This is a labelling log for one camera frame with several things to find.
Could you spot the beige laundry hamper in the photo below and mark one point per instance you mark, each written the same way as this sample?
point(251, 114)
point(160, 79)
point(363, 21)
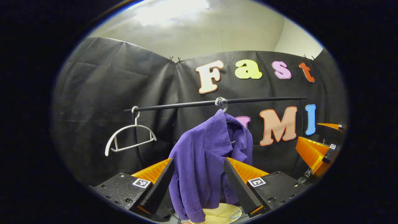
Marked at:
point(217, 215)

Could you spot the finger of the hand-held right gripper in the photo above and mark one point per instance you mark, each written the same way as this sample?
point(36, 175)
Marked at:
point(312, 152)
point(331, 126)

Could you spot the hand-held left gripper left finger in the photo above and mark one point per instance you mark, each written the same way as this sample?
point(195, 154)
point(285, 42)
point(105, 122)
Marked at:
point(161, 183)

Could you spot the white plastic hanger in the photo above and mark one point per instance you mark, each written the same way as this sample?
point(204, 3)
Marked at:
point(136, 127)
point(221, 101)

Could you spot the purple ribbed knit garment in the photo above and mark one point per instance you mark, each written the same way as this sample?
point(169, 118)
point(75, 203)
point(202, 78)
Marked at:
point(199, 155)

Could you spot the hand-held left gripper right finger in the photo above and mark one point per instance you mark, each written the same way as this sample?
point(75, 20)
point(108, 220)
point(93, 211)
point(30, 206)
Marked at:
point(239, 186)

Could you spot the black backdrop cloth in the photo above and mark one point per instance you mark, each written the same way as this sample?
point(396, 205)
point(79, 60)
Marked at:
point(93, 93)

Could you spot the black clothes rack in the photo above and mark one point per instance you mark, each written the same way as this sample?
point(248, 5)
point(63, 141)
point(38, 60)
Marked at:
point(186, 105)

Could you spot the ceiling light panel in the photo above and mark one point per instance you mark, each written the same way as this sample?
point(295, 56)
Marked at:
point(171, 11)

